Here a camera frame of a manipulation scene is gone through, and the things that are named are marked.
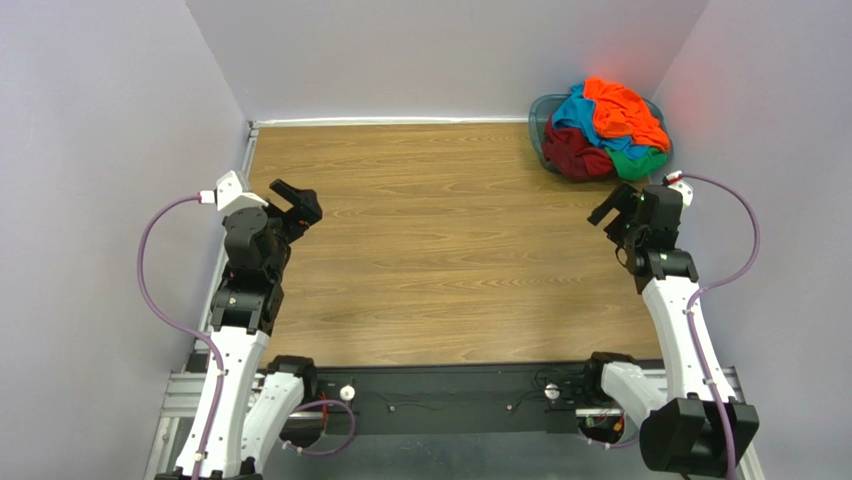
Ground orange t shirt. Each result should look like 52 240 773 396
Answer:
583 77 671 152

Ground translucent blue plastic basket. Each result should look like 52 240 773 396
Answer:
529 93 673 177

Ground green t shirt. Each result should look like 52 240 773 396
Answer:
604 147 669 181

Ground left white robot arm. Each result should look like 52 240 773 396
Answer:
166 171 322 479

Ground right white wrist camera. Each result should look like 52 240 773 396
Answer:
663 170 694 209

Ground blue t shirt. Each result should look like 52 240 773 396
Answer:
551 82 649 160

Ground dark red t shirt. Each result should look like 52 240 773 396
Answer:
541 120 616 182

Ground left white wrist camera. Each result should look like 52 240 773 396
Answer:
198 170 269 217

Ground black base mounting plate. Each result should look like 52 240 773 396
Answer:
186 359 667 437

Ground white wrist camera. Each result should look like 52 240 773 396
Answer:
663 170 694 209
198 170 269 217

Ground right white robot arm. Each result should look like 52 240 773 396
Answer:
583 179 760 479

